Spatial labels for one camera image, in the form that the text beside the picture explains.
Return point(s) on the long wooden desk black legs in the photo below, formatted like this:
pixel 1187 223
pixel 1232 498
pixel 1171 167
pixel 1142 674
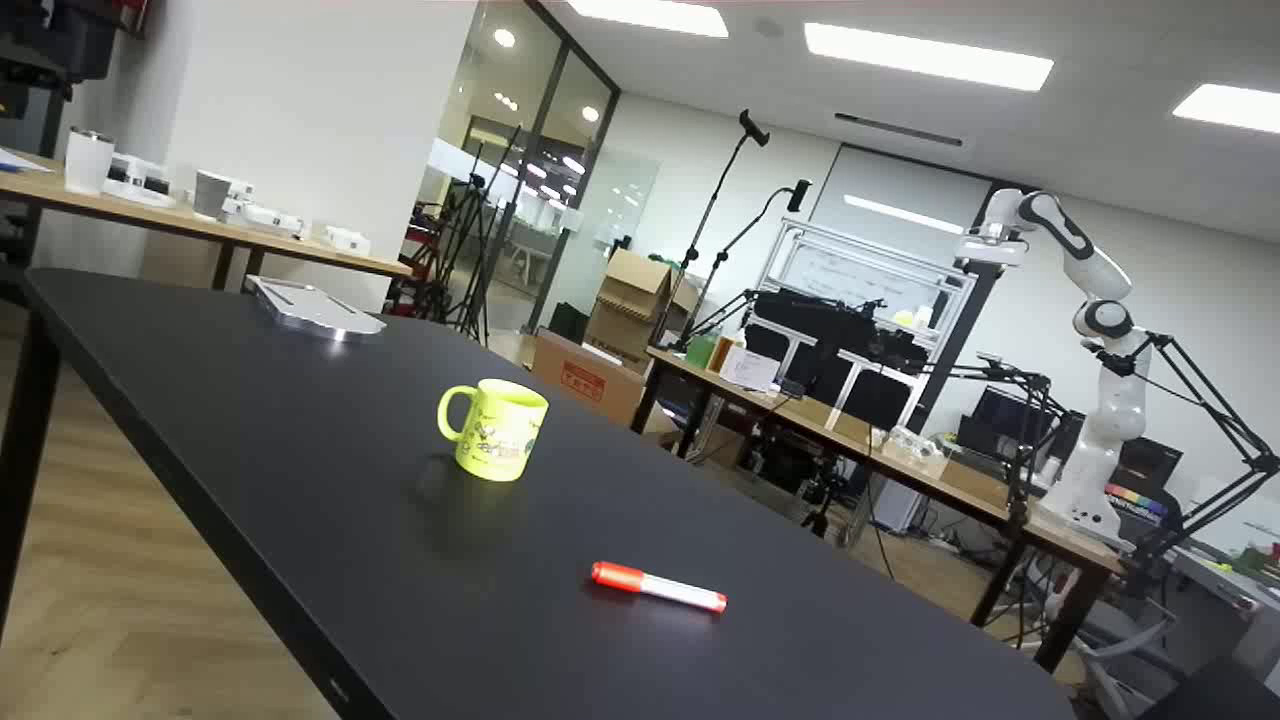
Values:
pixel 853 447

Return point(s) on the black computer monitor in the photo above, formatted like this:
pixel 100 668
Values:
pixel 835 335

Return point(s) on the yellow-green ceramic mug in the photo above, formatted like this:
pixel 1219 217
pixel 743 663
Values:
pixel 502 429

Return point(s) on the silver metal mounting plate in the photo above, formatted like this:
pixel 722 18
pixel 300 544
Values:
pixel 313 308

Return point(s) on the white metal whiteboard frame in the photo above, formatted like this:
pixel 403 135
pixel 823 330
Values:
pixel 853 260

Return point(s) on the white box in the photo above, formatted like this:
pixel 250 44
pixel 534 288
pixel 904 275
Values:
pixel 89 161

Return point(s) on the tall black boom stand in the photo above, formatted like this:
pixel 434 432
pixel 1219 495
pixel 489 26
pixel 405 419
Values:
pixel 722 185

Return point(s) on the wooden side desk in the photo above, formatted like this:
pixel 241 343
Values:
pixel 175 223

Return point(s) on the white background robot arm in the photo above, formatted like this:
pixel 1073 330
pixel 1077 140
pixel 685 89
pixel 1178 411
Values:
pixel 1107 323

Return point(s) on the cardboard box with red label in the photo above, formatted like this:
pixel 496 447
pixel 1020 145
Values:
pixel 590 379

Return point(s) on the open brown cardboard box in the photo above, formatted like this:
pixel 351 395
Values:
pixel 629 306

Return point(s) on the black camera tripod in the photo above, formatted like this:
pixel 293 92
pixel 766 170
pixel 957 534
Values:
pixel 473 247

